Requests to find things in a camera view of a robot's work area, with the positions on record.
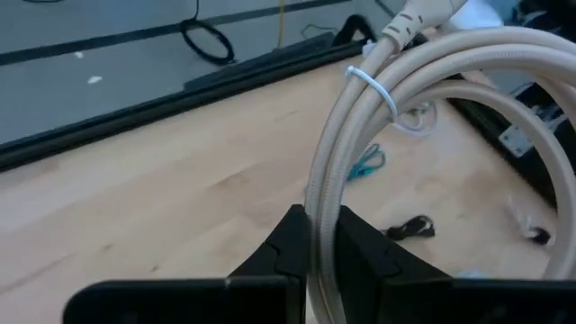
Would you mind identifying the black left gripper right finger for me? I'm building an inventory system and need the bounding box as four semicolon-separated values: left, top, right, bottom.
335;205;576;324

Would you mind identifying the black USB cable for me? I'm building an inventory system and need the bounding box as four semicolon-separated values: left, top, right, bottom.
383;214;437;242

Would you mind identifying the black table clamp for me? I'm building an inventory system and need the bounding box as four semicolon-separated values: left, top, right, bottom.
331;13;378;47

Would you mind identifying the beige cable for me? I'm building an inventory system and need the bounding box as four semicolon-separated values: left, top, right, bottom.
303;0;576;324

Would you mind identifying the white cable with black plug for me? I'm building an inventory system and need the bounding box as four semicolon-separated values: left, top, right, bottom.
503;196;554;247

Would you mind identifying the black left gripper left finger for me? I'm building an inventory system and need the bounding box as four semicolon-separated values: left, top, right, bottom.
62;204;311;324

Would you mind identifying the yellow floor cable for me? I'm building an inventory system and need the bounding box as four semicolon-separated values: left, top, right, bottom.
275;0;288;49

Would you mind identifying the black table edge rail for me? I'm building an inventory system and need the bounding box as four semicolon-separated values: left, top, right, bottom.
448;74;576;211
0;38;375;173

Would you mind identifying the black cable coil on floor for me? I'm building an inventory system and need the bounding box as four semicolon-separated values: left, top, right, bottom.
179;0;237;67

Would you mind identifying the white cable bundle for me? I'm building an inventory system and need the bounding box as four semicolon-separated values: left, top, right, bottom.
392;100;439;139

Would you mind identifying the white zip tie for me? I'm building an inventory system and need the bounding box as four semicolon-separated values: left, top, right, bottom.
345;65;400;122

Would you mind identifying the white metal bracket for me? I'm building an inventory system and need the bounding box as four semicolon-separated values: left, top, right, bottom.
498;124;536;159

